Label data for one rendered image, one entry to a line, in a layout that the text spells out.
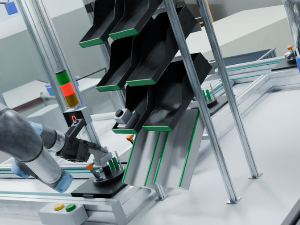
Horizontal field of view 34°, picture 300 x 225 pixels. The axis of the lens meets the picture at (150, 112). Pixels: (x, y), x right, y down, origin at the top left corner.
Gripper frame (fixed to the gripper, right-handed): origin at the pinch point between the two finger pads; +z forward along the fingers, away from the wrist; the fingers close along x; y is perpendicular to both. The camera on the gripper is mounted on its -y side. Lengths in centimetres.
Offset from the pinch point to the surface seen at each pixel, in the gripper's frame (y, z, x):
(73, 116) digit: -14.9, -2.2, -18.6
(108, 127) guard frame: -36, 73, -82
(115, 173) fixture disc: 8.3, 5.9, 4.4
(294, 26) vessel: -62, 43, 57
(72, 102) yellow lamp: -19.9, -5.1, -17.1
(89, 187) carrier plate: 14.6, 1.7, -4.5
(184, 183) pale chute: 13.5, -4.2, 47.9
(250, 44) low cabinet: -183, 268, -110
